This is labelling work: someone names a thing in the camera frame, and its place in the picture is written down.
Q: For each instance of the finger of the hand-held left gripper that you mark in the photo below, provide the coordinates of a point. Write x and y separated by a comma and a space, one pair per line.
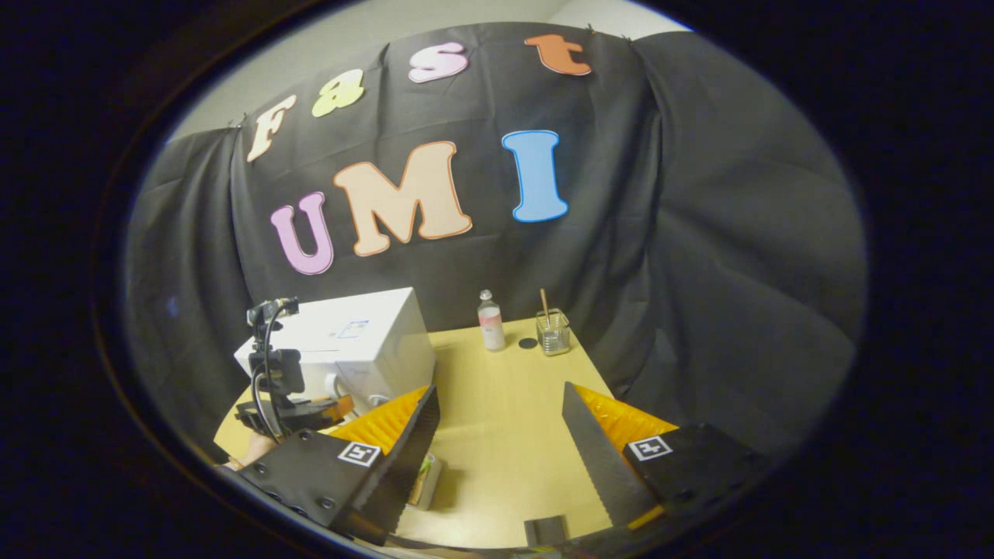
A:
338, 409

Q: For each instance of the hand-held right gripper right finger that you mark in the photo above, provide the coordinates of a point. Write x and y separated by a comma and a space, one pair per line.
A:
602, 466

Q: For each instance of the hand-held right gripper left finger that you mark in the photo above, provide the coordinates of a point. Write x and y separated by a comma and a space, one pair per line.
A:
404, 473

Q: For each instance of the sandwich with green lettuce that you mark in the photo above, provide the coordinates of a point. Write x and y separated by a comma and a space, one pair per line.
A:
424, 472

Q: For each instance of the white rectangular dish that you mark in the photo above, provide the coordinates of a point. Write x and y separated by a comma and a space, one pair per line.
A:
435, 485

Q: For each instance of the white microwave oven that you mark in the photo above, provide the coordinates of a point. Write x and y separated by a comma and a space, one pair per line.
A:
365, 326

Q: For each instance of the square glass jar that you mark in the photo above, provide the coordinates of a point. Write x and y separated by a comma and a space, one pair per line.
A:
554, 338

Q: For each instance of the wooden stick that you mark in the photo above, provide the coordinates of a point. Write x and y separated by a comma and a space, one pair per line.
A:
545, 307

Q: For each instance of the small bottle with pink label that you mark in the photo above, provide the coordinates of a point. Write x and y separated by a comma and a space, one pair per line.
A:
491, 326

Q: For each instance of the black backdrop cloth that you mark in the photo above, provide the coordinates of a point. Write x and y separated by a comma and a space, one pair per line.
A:
699, 233

